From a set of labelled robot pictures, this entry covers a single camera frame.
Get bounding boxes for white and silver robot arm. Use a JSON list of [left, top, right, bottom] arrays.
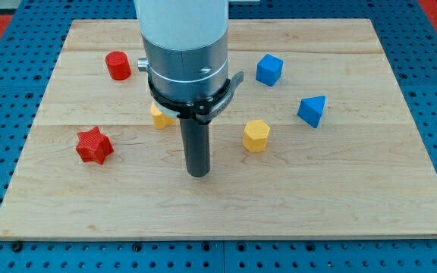
[[134, 0, 228, 102]]

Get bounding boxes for black cylindrical pointer tool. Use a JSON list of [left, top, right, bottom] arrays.
[[180, 119, 210, 177]]

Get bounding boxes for red star block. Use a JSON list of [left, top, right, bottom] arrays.
[[76, 127, 114, 165]]

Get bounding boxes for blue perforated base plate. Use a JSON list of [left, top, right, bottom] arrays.
[[0, 0, 437, 272]]

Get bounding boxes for light wooden board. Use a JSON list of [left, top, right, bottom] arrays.
[[0, 19, 437, 241]]

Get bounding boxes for blue triangular prism block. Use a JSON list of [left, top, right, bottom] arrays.
[[297, 96, 326, 128]]

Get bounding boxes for yellow hexagonal prism block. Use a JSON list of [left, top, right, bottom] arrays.
[[243, 120, 270, 152]]

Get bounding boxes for yellow block behind pointer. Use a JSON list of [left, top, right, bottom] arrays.
[[150, 102, 176, 130]]

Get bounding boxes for black clamp ring with lever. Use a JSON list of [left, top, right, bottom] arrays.
[[147, 71, 245, 126]]

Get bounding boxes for red cylinder block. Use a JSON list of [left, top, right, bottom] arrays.
[[105, 51, 131, 80]]

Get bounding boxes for blue cube block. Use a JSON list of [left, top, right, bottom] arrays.
[[256, 54, 284, 86]]

